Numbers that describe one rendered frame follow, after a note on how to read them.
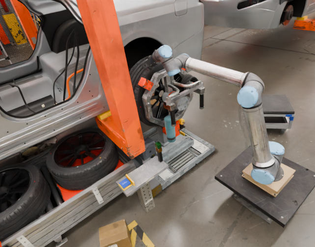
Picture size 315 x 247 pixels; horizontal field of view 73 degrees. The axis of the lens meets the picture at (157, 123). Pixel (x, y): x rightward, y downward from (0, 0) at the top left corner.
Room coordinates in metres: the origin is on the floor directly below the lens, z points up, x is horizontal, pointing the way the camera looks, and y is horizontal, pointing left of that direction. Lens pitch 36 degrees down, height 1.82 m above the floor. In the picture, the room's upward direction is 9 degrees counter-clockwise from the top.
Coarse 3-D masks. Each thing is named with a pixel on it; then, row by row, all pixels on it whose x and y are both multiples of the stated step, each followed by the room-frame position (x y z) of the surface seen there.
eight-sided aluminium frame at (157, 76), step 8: (160, 72) 1.69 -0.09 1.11; (184, 72) 1.78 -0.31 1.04; (152, 80) 1.64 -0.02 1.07; (152, 88) 1.58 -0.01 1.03; (144, 96) 1.58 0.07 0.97; (192, 96) 1.82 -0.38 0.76; (144, 104) 1.57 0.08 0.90; (184, 112) 1.76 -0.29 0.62; (152, 120) 1.55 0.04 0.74; (160, 120) 1.66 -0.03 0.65; (176, 120) 1.70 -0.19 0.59
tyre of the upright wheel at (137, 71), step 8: (136, 64) 1.85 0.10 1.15; (160, 64) 1.74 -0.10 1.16; (136, 72) 1.75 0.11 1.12; (144, 72) 1.69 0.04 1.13; (152, 72) 1.69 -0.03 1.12; (136, 80) 1.68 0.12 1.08; (136, 88) 1.63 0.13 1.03; (144, 88) 1.64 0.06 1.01; (136, 96) 1.60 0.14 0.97; (184, 96) 1.88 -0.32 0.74; (136, 104) 1.59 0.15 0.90; (144, 112) 1.61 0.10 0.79; (176, 112) 1.82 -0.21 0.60; (144, 120) 1.60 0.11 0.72
